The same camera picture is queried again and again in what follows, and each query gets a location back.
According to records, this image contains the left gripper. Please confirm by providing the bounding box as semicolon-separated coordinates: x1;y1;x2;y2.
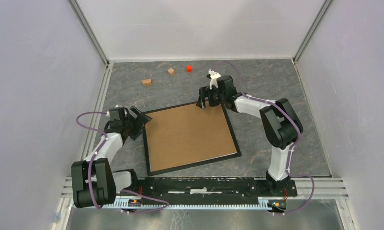
123;106;152;141

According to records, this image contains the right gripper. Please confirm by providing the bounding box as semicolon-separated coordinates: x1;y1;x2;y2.
196;85;226;109

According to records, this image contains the black picture frame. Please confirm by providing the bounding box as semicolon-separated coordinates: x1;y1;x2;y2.
142;100;242;177

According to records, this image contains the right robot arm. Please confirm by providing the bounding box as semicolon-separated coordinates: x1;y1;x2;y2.
196;70;303;196

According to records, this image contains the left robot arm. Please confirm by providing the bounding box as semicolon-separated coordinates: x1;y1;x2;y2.
71;106;152;209

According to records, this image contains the brown wooden block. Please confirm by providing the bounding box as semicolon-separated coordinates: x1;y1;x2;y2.
142;79;152;86

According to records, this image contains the light wooden cube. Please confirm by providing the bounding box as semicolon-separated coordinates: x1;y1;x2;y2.
167;68;175;76

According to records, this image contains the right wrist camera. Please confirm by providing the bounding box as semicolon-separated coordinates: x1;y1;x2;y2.
207;69;222;90

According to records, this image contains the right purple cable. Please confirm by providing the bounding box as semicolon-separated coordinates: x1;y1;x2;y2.
212;61;316;215

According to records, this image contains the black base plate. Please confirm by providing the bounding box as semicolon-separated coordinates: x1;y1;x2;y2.
115;177;298;206

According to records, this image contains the aluminium rail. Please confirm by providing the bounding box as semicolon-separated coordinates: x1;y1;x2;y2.
62;177;348;211

